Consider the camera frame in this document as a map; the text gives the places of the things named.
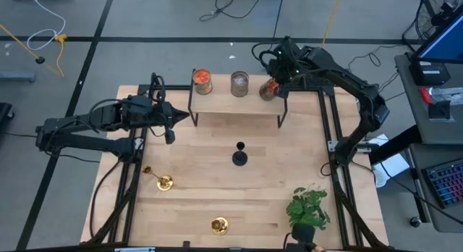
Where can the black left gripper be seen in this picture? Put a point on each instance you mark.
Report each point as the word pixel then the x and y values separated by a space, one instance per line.
pixel 163 114

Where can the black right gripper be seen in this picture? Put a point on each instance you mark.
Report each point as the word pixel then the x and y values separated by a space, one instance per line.
pixel 287 65

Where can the silver candle tin white wax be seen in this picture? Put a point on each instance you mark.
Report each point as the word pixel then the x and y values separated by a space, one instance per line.
pixel 239 82

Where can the candle jar orange label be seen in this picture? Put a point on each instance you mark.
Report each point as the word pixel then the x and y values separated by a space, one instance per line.
pixel 202 78

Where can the gold brass candlestick holder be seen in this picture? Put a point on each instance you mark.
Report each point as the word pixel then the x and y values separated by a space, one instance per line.
pixel 219 226
pixel 164 182

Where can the black candlestick holder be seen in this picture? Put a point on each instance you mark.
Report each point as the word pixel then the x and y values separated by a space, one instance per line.
pixel 239 158

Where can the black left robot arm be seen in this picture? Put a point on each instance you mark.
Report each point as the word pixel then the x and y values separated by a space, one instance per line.
pixel 83 141

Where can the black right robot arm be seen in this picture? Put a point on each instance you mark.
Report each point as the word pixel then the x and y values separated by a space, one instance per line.
pixel 361 89

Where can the wooden shelf black legs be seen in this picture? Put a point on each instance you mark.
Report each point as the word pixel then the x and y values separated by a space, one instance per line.
pixel 235 105

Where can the green plant black pot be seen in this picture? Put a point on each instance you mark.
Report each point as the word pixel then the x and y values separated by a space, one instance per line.
pixel 307 208

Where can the grey desk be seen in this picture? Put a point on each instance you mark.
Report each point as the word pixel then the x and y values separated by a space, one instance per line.
pixel 408 107

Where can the white paper sheet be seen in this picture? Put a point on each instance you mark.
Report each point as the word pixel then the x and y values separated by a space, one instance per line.
pixel 392 163

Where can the small red desk item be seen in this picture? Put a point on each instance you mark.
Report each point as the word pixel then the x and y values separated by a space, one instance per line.
pixel 426 95

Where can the small black desktop box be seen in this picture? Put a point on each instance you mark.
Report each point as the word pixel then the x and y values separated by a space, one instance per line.
pixel 430 74

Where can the small black desk item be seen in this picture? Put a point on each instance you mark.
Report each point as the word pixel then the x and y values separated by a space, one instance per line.
pixel 439 110

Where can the black standing fan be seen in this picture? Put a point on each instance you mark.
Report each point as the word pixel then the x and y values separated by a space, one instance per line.
pixel 430 7

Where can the monitor with blue screen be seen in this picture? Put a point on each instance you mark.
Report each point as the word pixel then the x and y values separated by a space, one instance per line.
pixel 446 42

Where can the backlit rainbow keyboard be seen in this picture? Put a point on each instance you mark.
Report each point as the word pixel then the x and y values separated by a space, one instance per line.
pixel 448 183

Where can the black metal table frame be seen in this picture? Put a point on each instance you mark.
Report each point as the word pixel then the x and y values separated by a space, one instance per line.
pixel 173 88

